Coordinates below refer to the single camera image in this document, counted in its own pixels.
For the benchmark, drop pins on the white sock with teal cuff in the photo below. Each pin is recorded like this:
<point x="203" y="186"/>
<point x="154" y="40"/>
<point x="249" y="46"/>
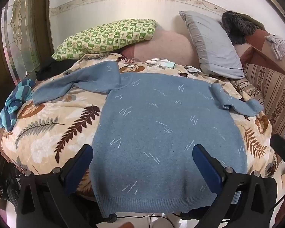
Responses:
<point x="161" y="62"/>

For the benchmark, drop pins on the leaf print blanket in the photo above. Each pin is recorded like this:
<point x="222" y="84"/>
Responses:
<point x="49" y="114"/>

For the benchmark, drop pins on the black cloth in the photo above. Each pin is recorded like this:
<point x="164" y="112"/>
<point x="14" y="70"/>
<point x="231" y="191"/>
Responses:
<point x="52" y="68"/>

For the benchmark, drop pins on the brown patchwork quilt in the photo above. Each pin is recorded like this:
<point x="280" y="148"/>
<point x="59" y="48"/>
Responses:
<point x="254" y="45"/>

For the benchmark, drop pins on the striped floral mattress cover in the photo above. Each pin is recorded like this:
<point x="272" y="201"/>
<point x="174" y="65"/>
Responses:
<point x="275" y="87"/>

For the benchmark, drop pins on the red white small packet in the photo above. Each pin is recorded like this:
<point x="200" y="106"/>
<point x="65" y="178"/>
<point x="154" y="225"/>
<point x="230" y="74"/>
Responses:
<point x="129" y="62"/>

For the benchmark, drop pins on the grey blue pillow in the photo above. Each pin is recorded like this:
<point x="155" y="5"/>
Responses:
<point x="213" y="45"/>

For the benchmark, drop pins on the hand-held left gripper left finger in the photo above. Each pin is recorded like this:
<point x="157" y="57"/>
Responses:
<point x="78" y="165"/>

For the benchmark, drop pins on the blue striped cloth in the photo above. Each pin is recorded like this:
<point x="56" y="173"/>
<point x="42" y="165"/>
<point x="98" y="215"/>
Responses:
<point x="14" y="99"/>

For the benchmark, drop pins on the blue knit sweater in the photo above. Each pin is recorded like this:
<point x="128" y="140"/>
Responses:
<point x="156" y="123"/>

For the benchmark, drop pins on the pink cushion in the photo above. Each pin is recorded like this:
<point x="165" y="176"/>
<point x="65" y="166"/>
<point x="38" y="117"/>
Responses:
<point x="166" y="47"/>

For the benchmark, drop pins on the small grey sock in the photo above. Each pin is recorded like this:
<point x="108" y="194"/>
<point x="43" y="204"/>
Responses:
<point x="192" y="69"/>

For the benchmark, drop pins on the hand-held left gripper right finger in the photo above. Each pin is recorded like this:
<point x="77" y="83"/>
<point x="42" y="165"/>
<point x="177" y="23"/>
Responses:
<point x="207" y="165"/>

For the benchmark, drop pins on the white crumpled cloth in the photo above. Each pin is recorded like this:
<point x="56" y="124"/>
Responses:
<point x="277" y="45"/>

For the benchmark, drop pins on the green checked pillow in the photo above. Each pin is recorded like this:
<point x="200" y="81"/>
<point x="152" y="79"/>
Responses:
<point x="104" y="38"/>

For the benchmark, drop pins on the dark fur trimmed jacket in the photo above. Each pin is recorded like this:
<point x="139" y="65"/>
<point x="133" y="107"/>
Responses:
<point x="237" y="26"/>

